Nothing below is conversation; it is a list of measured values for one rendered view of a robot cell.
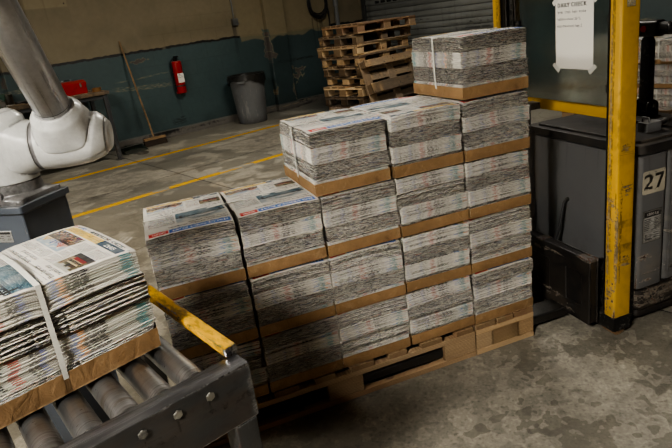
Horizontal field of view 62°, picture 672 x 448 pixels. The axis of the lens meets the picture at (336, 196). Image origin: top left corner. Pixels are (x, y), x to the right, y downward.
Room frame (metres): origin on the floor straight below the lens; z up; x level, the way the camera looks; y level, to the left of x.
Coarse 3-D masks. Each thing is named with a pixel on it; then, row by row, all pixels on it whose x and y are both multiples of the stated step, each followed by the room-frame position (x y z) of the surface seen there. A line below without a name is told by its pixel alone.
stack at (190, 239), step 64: (256, 192) 2.01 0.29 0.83; (384, 192) 1.91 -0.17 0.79; (448, 192) 1.99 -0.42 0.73; (192, 256) 1.69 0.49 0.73; (256, 256) 1.75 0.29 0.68; (384, 256) 1.89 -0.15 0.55; (448, 256) 1.98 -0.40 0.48; (256, 320) 1.79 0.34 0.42; (320, 320) 1.82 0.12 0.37; (384, 320) 1.89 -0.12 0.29; (448, 320) 1.97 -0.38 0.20; (256, 384) 1.73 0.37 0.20; (320, 384) 1.80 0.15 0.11; (384, 384) 1.88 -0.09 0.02
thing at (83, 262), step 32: (32, 256) 1.06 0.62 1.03; (64, 256) 1.03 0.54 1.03; (96, 256) 1.01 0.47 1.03; (128, 256) 1.02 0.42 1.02; (64, 288) 0.94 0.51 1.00; (96, 288) 0.97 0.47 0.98; (128, 288) 1.01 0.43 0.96; (96, 320) 0.96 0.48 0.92; (128, 320) 1.00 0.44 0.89; (96, 352) 0.95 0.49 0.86
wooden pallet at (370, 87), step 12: (372, 60) 8.02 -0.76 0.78; (384, 60) 8.17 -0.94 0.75; (396, 60) 8.33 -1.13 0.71; (408, 60) 8.67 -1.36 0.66; (360, 72) 7.98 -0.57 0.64; (384, 72) 8.26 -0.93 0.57; (396, 72) 8.42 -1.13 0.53; (372, 84) 7.84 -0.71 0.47; (384, 84) 7.99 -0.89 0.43; (396, 84) 8.15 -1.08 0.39; (408, 84) 8.50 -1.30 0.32; (372, 96) 7.90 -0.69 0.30; (384, 96) 8.08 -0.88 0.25; (396, 96) 8.21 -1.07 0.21
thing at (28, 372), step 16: (0, 288) 0.92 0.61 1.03; (0, 304) 0.86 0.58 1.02; (16, 304) 0.88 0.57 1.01; (0, 320) 0.86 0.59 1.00; (16, 320) 0.87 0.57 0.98; (0, 336) 0.86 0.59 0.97; (16, 336) 0.87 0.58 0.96; (32, 336) 0.89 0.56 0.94; (0, 352) 0.85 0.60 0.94; (16, 352) 0.87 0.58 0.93; (32, 352) 0.89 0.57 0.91; (0, 368) 0.85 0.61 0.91; (16, 368) 0.86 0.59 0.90; (32, 368) 0.88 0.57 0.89; (0, 384) 0.84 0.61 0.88; (16, 384) 0.86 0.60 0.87; (32, 384) 0.87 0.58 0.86; (0, 400) 0.84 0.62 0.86
